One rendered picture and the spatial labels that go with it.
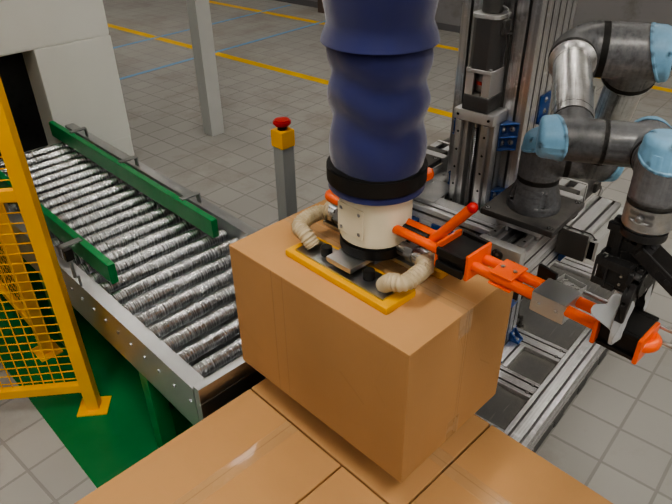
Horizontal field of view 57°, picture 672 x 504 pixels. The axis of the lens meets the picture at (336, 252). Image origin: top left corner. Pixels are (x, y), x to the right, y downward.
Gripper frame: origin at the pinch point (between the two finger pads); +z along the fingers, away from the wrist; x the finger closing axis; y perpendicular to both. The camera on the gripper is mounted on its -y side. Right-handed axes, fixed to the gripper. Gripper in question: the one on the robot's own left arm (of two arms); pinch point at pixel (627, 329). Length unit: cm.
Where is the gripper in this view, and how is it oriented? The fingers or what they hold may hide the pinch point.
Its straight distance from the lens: 121.0
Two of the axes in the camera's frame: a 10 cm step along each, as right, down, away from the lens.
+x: -7.2, 3.8, -5.9
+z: 0.1, 8.5, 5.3
